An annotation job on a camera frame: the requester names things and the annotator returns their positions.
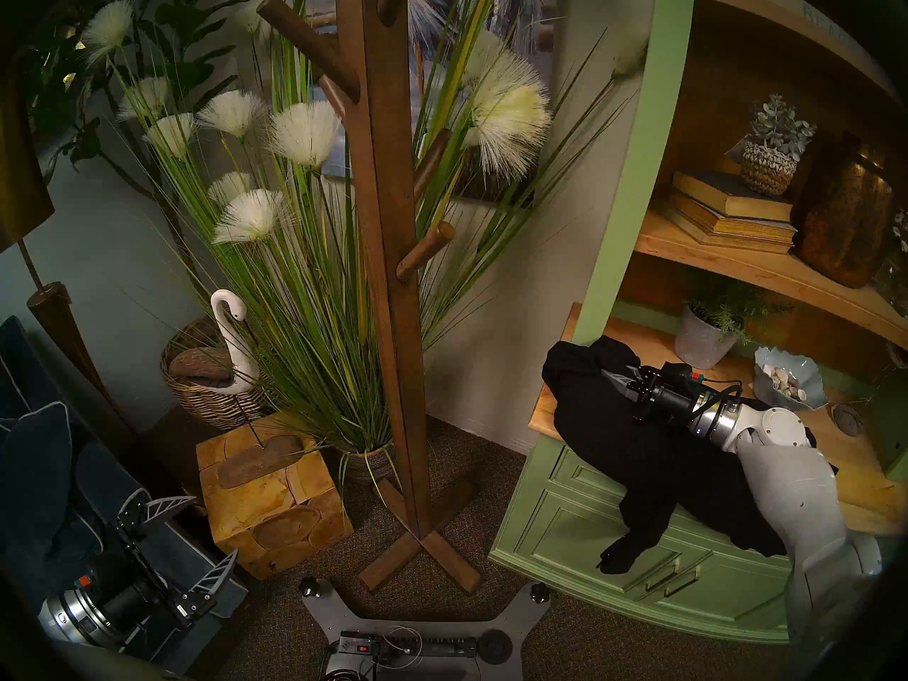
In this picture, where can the black base corner knob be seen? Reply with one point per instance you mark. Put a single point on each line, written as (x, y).
(308, 586)
(540, 591)

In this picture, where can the dark blue armchair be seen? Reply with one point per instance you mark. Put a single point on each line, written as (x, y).
(106, 474)

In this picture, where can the woven plant pot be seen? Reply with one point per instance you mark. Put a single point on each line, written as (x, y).
(369, 463)

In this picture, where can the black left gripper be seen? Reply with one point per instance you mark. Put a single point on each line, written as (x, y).
(124, 605)

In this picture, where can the black power strip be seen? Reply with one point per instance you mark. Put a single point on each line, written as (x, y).
(440, 648)

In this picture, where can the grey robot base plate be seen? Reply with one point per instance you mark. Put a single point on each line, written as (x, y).
(330, 616)

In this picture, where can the black jacket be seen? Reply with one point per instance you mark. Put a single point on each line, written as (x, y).
(638, 460)

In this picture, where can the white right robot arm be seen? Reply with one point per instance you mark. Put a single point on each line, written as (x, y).
(801, 488)

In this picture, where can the brown wooden coat rack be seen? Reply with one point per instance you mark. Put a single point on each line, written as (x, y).
(386, 225)

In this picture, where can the dark cover old book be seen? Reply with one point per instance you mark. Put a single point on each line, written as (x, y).
(731, 194)

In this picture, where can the pale blue shell bowl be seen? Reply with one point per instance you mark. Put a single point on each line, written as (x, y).
(812, 392)

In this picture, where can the brown glazed vase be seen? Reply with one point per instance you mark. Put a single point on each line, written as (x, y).
(844, 218)

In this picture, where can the white swan figurine on rod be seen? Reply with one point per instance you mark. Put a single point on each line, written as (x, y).
(237, 346)

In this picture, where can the wicker basket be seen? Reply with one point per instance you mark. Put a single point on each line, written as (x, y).
(206, 406)

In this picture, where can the bird canvas wall painting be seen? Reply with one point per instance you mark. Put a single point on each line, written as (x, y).
(525, 13)

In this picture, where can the wooden block stool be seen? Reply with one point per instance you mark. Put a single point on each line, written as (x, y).
(284, 523)

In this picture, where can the stack of old books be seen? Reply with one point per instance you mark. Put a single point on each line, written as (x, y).
(716, 222)

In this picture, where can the brass floor lamp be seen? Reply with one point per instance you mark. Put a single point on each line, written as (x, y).
(60, 318)

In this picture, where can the thick worn old book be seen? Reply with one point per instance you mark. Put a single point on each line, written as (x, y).
(709, 238)

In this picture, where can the succulent in woven pot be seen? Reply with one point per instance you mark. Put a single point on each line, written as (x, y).
(770, 165)

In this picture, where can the green wooden shelf cabinet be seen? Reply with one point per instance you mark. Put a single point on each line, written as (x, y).
(589, 523)

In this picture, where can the black round base cap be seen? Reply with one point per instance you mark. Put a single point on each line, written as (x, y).
(494, 647)

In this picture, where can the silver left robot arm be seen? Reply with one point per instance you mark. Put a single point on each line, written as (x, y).
(71, 616)

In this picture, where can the tall grass plant white puffs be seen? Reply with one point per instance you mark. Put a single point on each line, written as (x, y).
(312, 346)

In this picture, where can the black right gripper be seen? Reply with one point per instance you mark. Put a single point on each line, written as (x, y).
(667, 399)

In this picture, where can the clear glass ornament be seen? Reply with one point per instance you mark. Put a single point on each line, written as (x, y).
(895, 268)

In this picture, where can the dark blue piped cushion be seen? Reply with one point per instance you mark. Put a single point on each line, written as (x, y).
(35, 474)

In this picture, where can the green plant in grey pot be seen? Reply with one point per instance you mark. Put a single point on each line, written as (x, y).
(702, 342)

